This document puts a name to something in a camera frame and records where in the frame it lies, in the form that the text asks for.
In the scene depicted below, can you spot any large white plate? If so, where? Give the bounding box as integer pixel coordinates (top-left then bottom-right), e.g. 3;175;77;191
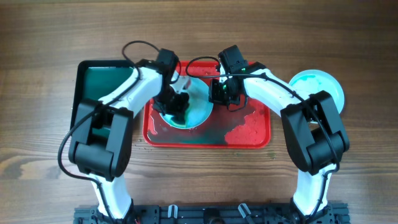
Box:
160;76;213;129

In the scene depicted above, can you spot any small white plate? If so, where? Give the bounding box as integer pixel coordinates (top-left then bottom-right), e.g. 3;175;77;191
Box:
289;69;345;114

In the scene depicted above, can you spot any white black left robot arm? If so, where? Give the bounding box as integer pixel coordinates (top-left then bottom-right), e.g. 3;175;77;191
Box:
64;57;188;223

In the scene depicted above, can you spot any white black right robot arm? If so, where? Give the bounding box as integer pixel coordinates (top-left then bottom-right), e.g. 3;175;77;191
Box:
216;62;349;222

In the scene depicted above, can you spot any red plastic tray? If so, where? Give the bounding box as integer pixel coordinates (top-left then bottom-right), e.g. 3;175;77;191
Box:
142;60;272;149

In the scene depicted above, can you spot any black tub with green water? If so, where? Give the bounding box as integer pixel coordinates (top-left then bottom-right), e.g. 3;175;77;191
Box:
70;60;134;128

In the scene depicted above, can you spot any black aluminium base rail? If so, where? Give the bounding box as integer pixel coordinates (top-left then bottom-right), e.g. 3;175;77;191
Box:
73;203;351;224

